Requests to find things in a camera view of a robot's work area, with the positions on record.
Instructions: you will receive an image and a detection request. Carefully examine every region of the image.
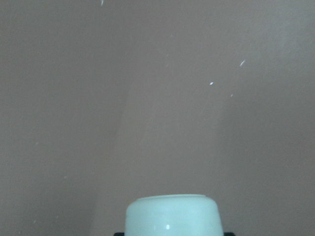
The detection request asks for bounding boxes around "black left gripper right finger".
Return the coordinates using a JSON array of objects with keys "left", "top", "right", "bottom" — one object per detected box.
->
[{"left": 223, "top": 232, "right": 234, "bottom": 236}]

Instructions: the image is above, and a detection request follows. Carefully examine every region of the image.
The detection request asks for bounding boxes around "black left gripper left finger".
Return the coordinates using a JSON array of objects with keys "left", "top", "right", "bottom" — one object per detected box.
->
[{"left": 114, "top": 232, "right": 125, "bottom": 236}]

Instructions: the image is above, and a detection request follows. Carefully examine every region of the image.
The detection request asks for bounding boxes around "mint green plastic cup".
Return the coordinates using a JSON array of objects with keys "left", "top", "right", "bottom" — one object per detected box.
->
[{"left": 125, "top": 194, "right": 224, "bottom": 236}]

